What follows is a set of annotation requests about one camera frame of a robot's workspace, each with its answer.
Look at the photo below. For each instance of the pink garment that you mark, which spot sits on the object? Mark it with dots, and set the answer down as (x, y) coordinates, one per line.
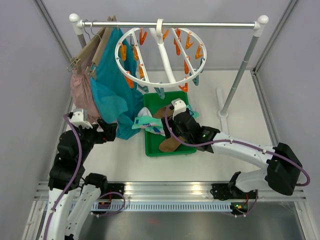
(80, 88)

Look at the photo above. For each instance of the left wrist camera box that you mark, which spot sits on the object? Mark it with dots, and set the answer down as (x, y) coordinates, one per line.
(79, 118)

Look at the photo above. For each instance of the metal clothes rack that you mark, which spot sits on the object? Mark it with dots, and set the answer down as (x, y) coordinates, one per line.
(258, 27)

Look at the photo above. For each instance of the mint patterned sock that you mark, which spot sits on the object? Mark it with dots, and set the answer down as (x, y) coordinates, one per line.
(192, 112)
(146, 121)

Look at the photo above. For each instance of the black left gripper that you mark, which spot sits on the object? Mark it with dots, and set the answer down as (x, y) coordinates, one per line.
(108, 134)

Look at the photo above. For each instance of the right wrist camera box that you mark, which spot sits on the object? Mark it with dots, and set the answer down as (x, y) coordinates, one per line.
(179, 106)

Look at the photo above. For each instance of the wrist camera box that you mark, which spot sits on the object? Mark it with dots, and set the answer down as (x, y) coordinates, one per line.
(79, 118)
(179, 106)

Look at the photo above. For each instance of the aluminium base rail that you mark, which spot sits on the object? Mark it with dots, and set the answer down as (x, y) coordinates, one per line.
(191, 191)

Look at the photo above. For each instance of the white slotted cable duct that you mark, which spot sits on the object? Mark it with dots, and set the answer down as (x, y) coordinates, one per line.
(162, 206)

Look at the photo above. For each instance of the white round clip hanger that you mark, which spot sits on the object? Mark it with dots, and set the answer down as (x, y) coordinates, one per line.
(131, 59)

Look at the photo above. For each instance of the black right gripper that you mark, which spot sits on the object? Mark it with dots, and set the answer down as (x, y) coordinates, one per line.
(167, 134)

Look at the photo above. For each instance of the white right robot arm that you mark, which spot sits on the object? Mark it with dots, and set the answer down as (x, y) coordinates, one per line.
(278, 167)

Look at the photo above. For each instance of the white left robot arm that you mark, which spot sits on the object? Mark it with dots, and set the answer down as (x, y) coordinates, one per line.
(72, 196)

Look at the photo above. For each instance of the teal shirt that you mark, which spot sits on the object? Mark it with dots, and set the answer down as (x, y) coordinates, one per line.
(114, 99)

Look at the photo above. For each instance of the beige wooden hanger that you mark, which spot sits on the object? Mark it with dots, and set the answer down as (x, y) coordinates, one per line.
(87, 48)
(92, 70)

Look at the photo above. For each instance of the brown ribbed sock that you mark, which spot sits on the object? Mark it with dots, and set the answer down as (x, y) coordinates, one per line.
(171, 144)

